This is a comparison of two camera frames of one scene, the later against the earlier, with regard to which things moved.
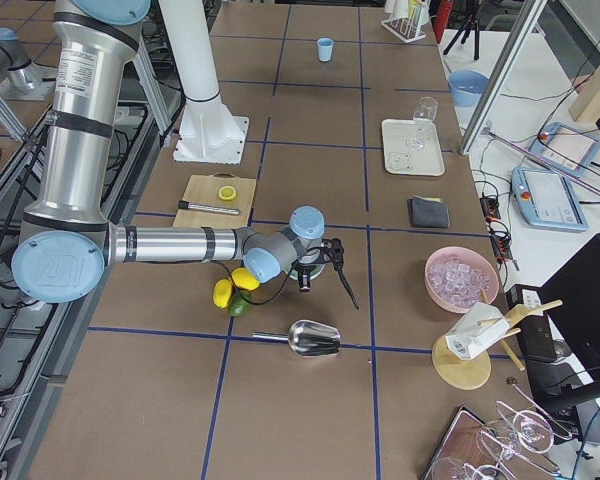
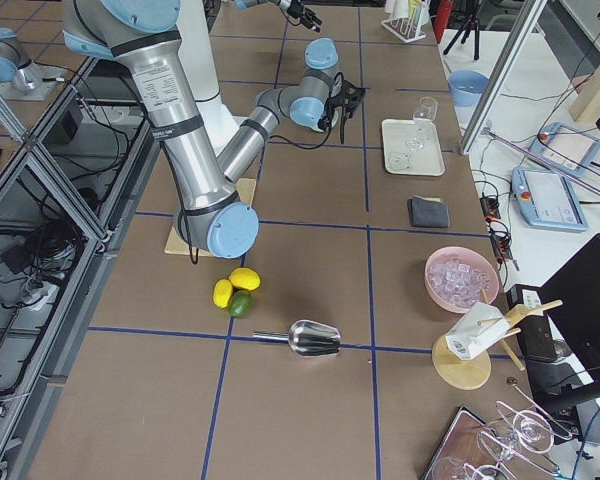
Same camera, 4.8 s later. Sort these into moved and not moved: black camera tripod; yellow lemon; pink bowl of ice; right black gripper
Moved: right black gripper
Not moved: yellow lemon; black camera tripod; pink bowl of ice
